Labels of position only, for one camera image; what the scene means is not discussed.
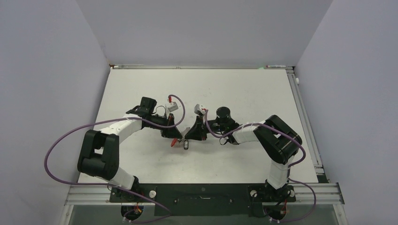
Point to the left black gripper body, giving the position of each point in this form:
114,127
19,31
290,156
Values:
162,121

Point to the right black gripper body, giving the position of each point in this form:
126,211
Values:
216,126

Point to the red handled key tool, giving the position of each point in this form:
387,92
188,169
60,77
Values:
178,142

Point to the black key tag white label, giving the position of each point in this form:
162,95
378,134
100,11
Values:
186,145

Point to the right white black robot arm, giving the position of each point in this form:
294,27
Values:
278,139

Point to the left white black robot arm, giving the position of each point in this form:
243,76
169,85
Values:
99,156

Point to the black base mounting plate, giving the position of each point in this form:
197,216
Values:
209,199

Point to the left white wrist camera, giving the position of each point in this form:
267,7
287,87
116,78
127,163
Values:
171,107

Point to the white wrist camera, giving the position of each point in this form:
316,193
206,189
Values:
200,110
171,107

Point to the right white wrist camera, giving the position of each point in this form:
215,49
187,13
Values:
200,110

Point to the marker pen on back rail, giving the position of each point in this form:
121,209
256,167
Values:
276,66

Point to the aluminium front frame rail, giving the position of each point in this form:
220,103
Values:
326,193

